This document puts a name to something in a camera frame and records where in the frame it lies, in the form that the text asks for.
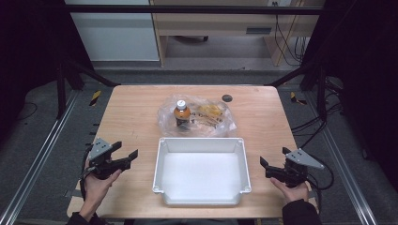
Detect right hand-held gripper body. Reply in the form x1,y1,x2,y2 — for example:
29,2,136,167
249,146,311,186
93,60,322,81
265,147,326,189

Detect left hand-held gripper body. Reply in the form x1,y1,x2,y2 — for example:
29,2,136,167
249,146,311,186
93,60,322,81
87,137,131,181

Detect person's right hand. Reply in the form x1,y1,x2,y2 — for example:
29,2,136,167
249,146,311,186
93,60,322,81
269,176,311,206

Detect person's left hand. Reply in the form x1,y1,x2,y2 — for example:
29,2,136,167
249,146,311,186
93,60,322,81
79,168,123,217

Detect black yellow striped tape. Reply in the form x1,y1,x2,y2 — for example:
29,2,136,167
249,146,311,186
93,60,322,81
88,89,103,108
289,91,308,106

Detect clear plastic bag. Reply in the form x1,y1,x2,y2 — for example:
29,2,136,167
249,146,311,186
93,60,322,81
157,94,238,139

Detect white plastic bin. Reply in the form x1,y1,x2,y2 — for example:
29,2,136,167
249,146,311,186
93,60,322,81
151,137,253,207

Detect orange drink bottle white cap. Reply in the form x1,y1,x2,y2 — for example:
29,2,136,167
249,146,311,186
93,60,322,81
173,99,192,132

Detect black metal stand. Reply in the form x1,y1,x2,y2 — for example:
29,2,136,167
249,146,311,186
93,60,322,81
55,55,121,120
265,60,329,123

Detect yellow snack packet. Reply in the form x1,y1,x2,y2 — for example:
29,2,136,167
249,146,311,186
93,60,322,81
196,103,225,119

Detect white cabinet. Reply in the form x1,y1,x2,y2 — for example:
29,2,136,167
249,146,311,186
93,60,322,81
64,0,161,62

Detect light wooden desk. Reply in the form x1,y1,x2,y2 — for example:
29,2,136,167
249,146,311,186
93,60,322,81
149,0,327,68

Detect left hand-held gripper cable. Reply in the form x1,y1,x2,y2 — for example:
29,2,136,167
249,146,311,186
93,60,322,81
79,143,95,202

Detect hand-held gripper cable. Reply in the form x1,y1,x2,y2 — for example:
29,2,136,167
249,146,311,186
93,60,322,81
79,143,95,202
306,154,335,215

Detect right hand-held gripper cable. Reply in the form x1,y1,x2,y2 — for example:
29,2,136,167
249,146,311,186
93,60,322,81
306,154,335,215

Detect black floor cables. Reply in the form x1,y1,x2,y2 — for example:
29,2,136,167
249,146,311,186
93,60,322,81
290,76,345,150

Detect aluminium floor rail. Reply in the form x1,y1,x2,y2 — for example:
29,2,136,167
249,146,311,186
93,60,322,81
304,91,379,225
0,89,81,225

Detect black hanging cables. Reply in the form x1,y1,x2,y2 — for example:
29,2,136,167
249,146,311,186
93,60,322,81
271,1,309,68

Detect black horizontal frame bar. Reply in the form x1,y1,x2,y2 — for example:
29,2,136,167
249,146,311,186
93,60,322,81
64,4,324,16

